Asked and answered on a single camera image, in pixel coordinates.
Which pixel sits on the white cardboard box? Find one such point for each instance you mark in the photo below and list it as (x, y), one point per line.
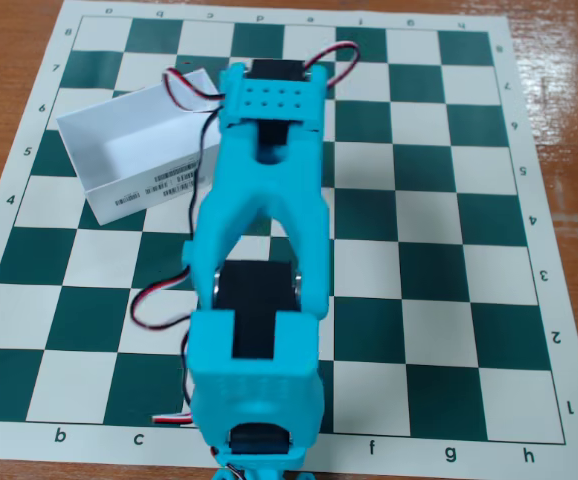
(119, 200)

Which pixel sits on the green and white chessboard mat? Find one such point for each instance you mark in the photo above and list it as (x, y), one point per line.
(419, 100)

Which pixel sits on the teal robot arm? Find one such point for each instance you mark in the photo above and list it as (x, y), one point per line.
(269, 200)

